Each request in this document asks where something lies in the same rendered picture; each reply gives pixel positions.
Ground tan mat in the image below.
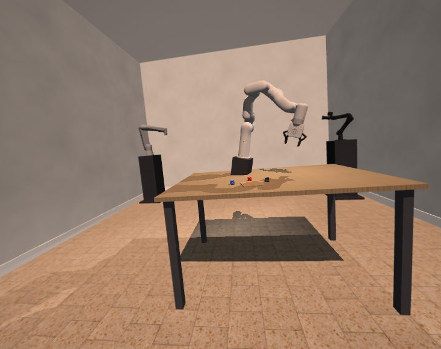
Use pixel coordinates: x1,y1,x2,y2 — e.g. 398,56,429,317
241,181,265,187

